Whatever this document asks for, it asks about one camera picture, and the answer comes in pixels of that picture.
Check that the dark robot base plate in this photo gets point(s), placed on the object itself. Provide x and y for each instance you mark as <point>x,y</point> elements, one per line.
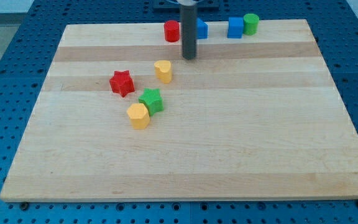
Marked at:
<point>166,5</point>

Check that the red star block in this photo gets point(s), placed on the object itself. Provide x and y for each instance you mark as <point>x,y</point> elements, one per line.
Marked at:
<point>122,83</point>

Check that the green cylinder block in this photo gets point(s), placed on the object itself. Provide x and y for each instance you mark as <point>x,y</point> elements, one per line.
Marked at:
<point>251,22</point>

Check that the red cylinder block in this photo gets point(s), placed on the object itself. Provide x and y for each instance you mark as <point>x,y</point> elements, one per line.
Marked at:
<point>171,31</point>

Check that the light wooden board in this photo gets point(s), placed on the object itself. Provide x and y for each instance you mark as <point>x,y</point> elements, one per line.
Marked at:
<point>256,118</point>

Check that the yellow hexagon block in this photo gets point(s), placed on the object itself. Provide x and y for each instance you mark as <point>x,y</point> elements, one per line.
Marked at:
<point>138,115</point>

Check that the blue block behind rod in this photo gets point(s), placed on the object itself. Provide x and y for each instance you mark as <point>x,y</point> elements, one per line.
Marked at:
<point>202,29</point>

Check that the yellow heart block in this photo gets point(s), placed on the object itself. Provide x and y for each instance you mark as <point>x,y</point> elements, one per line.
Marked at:
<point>163,71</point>

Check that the green star block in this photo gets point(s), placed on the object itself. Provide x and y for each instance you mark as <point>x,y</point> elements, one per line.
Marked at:
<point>152,99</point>

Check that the blue cube block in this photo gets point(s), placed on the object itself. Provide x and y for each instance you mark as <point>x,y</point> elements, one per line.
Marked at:
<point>235,27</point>

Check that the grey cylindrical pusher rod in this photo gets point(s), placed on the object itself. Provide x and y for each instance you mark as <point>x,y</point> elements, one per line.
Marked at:
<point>188,17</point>

